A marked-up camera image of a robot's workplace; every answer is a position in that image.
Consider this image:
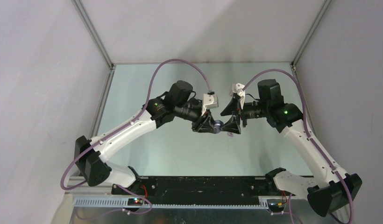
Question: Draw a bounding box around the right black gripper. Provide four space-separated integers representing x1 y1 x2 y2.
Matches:
219 96 270 134

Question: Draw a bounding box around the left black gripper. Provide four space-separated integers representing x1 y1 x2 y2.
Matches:
174 103 216 133

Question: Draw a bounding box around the purple earbud charging case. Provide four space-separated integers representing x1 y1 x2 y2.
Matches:
213 120 224 133

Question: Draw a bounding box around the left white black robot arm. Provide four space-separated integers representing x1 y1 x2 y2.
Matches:
75 81 219 195

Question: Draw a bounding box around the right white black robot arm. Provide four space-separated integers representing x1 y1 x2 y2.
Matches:
221 79 362 217

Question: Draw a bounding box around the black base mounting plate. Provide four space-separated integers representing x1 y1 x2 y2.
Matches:
127 176 283 206

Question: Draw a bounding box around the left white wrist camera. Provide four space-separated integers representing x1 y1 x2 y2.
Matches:
201 91 219 115

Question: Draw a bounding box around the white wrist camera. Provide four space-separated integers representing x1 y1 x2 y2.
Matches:
201 91 219 115
229 83 246 100

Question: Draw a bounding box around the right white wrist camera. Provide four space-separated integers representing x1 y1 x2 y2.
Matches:
229 83 246 100

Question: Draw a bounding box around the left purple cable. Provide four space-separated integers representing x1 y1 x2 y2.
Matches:
60 58 214 221

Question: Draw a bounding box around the purple cable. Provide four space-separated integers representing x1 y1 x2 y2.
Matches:
60 58 214 221
241 68 355 224

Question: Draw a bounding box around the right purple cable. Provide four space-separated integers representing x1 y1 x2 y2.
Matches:
241 68 355 224

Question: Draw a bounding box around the right aluminium corner post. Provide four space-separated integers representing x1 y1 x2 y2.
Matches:
291 0 334 67

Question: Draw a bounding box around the aluminium corner post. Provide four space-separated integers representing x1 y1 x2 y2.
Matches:
71 0 114 70
291 0 334 67

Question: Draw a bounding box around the aluminium frame rail front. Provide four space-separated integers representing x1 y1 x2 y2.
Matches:
64 176 347 200

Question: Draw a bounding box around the left aluminium corner post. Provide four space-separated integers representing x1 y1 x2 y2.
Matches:
71 0 114 70

